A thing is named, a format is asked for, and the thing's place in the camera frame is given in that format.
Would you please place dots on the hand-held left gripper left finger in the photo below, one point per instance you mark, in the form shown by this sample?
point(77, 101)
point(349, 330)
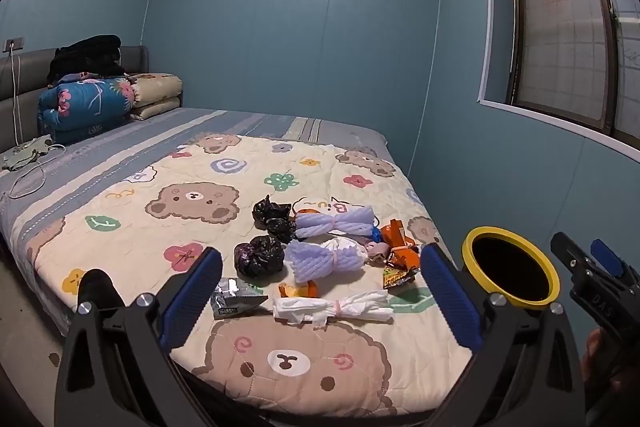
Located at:
point(192, 302)

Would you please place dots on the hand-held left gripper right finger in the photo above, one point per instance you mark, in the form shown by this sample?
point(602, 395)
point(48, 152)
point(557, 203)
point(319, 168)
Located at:
point(450, 302)

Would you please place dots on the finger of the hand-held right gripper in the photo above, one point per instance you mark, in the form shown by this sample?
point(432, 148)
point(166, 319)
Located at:
point(607, 257)
point(572, 254)

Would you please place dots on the silver foil wrapper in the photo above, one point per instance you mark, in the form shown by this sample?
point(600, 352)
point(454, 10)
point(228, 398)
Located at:
point(232, 299)

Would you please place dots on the dark yellow-print snack wrapper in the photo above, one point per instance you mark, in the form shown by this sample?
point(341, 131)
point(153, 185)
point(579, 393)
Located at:
point(397, 278)

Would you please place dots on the orange and brown snack wrapper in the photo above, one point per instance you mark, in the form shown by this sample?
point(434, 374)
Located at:
point(405, 258)

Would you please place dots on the yellow-rimmed black trash bin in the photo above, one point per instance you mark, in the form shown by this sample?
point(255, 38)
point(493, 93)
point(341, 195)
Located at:
point(510, 267)

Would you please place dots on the black plastic bag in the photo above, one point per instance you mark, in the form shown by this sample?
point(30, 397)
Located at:
point(272, 214)
point(259, 256)

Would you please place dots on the orange and white snack wrapper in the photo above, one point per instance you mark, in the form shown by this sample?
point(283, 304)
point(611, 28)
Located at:
point(395, 234)

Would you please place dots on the mauve wrapper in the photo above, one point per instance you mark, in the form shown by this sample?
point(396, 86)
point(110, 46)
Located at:
point(377, 252)

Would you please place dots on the small blue wrapper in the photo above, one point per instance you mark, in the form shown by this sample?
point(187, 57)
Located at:
point(376, 235)

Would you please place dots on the orange peel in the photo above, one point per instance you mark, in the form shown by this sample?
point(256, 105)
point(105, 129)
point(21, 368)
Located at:
point(300, 290)

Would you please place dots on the white foam fruit net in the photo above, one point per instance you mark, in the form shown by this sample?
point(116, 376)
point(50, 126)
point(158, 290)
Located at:
point(352, 254)

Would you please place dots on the lavender foam fruit net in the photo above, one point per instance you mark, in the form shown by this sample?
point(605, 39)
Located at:
point(325, 223)
point(310, 263)

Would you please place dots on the white plastic bag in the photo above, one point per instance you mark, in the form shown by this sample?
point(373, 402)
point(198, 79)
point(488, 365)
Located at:
point(320, 309)

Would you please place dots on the person's right hand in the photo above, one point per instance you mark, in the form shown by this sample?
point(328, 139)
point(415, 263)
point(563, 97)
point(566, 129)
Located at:
point(595, 352)

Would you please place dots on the cream bear-print blanket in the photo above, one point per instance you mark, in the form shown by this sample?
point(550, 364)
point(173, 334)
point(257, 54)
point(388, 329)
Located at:
point(200, 207)

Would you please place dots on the beige bear-print folded quilt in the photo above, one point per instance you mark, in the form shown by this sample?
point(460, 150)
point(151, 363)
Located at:
point(155, 94)

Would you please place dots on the blue floral folded quilt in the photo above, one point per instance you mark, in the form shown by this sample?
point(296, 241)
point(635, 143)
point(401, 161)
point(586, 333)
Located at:
point(85, 107)

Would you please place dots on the brown-framed frosted window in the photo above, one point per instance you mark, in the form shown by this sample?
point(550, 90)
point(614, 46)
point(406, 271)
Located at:
point(560, 32)

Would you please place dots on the pale green cloth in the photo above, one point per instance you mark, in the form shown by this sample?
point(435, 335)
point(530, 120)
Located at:
point(25, 152)

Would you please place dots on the black folded clothes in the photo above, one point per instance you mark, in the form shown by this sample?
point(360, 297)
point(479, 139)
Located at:
point(90, 57)

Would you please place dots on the grey padded bed headboard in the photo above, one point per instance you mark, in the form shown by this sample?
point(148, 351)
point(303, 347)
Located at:
point(30, 72)

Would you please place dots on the grey wall socket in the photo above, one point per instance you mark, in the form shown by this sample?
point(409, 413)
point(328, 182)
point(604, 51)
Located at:
point(13, 44)

